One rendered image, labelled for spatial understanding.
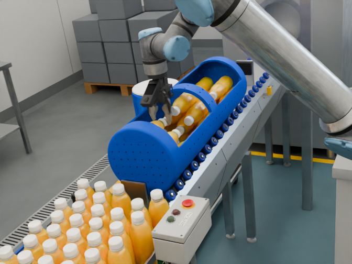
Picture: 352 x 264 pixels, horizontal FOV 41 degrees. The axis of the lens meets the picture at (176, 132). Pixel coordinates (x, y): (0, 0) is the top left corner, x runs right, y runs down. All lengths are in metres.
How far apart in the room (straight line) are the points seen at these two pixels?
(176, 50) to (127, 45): 3.89
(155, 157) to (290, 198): 1.89
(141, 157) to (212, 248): 1.42
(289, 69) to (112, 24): 4.45
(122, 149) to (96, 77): 4.22
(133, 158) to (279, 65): 0.75
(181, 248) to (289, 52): 0.60
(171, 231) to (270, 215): 1.97
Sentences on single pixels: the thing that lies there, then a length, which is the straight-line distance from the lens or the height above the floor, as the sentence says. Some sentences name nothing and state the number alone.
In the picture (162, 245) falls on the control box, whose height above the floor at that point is 1.06.
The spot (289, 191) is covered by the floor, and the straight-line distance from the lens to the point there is 3.50.
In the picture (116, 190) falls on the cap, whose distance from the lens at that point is 1.56.
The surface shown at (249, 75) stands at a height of 1.00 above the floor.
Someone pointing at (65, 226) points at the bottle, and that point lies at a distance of 1.52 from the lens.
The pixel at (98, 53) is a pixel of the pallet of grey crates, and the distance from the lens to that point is 5.77.
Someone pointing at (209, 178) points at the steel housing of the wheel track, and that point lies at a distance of 2.02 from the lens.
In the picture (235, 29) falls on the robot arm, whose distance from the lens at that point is 1.13.
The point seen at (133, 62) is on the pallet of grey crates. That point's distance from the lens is 5.54.
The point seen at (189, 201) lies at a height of 1.11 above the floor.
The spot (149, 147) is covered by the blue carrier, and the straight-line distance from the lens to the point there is 1.66.
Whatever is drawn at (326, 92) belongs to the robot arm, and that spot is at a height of 1.44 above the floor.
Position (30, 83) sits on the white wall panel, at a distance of 5.94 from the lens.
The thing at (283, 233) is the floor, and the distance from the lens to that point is 3.10.
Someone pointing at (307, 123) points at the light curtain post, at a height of 0.64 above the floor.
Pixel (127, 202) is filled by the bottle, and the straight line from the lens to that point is 1.58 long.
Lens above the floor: 1.89
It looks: 25 degrees down
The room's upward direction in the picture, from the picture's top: 8 degrees counter-clockwise
